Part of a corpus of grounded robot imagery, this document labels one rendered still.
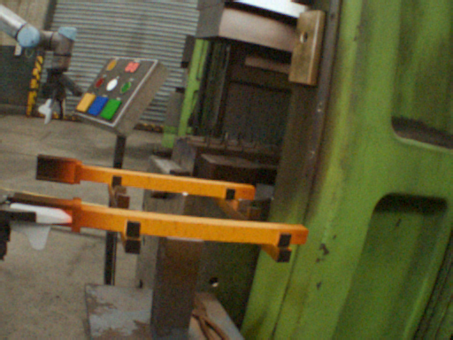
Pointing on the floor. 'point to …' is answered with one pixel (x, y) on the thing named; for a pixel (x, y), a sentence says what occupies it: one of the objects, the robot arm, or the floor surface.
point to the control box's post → (112, 233)
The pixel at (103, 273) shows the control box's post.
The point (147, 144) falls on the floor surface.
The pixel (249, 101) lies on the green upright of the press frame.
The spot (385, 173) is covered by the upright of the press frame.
